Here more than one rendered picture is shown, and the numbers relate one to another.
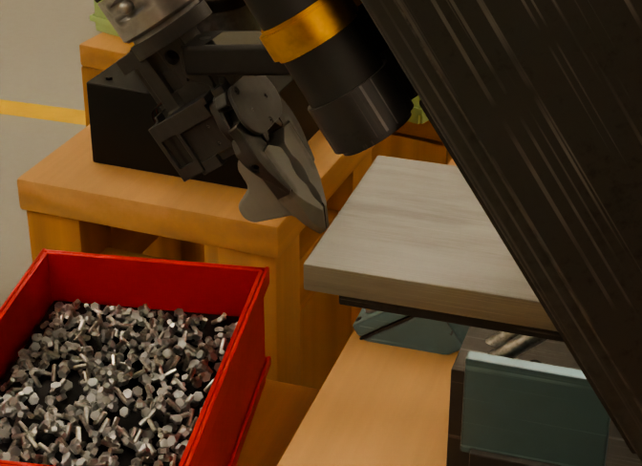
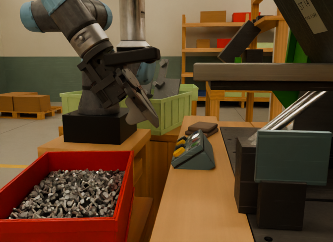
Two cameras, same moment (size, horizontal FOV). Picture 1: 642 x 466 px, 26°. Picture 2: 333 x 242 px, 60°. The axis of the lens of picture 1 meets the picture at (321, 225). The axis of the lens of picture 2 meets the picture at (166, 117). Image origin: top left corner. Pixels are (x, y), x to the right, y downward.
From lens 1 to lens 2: 0.58 m
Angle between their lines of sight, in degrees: 20
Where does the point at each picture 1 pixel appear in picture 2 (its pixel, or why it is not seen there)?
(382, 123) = not seen: outside the picture
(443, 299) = (273, 72)
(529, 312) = (322, 72)
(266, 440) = (138, 215)
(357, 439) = (189, 198)
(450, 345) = (209, 165)
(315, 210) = (155, 117)
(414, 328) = (195, 160)
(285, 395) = (141, 200)
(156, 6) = (93, 37)
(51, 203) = not seen: hidden behind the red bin
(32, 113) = not seen: hidden behind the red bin
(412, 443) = (212, 197)
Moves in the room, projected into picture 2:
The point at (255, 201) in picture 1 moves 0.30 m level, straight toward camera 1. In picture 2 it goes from (132, 116) to (168, 162)
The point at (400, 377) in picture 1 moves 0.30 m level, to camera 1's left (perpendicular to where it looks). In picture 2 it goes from (195, 177) to (37, 190)
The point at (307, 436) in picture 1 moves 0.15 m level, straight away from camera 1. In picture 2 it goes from (167, 199) to (152, 167)
